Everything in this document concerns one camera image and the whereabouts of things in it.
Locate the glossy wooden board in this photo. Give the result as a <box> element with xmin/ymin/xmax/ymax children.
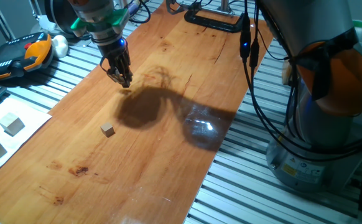
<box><xmin>0</xmin><ymin>0</ymin><xmax>274</xmax><ymax>224</ymax></box>

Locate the small wooden block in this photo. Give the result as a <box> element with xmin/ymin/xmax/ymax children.
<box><xmin>100</xmin><ymin>121</ymin><xmax>116</xmax><ymax>138</ymax></box>

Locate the black orange teach pendant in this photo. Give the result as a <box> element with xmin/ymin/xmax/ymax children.
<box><xmin>0</xmin><ymin>32</ymin><xmax>54</xmax><ymax>82</ymax></box>

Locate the black C-clamp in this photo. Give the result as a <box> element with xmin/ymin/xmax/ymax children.
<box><xmin>183</xmin><ymin>2</ymin><xmax>247</xmax><ymax>34</ymax></box>

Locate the black filament spool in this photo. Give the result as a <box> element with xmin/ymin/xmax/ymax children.
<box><xmin>44</xmin><ymin>0</ymin><xmax>80</xmax><ymax>34</ymax></box>

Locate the white paper sheet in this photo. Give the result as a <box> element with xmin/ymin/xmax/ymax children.
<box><xmin>0</xmin><ymin>97</ymin><xmax>53</xmax><ymax>178</ymax></box>

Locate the black cable plain plug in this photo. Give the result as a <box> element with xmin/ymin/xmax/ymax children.
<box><xmin>249</xmin><ymin>0</ymin><xmax>362</xmax><ymax>162</ymax></box>

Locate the frame pole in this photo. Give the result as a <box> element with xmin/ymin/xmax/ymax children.
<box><xmin>217</xmin><ymin>0</ymin><xmax>235</xmax><ymax>16</ymax></box>

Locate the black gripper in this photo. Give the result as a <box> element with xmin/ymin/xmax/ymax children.
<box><xmin>99</xmin><ymin>36</ymin><xmax>134</xmax><ymax>89</ymax></box>

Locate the medium wooden cube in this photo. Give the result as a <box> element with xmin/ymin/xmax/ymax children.
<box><xmin>0</xmin><ymin>112</ymin><xmax>26</xmax><ymax>137</ymax></box>

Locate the black cable blue light plug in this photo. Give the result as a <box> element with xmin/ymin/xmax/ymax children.
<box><xmin>239</xmin><ymin>0</ymin><xmax>362</xmax><ymax>162</ymax></box>

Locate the white plastic figure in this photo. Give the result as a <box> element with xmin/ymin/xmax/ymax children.
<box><xmin>52</xmin><ymin>34</ymin><xmax>69</xmax><ymax>59</ymax></box>

